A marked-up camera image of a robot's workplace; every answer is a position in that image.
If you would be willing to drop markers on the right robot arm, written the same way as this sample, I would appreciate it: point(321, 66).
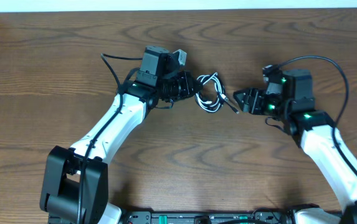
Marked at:
point(289, 99)

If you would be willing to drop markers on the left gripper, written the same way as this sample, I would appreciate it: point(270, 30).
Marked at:
point(186, 79)

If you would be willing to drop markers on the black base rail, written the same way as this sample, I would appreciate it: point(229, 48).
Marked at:
point(212, 218)

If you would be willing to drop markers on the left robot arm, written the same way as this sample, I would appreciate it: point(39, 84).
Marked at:
point(75, 185)

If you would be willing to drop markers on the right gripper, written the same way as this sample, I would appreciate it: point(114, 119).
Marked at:
point(253, 97)

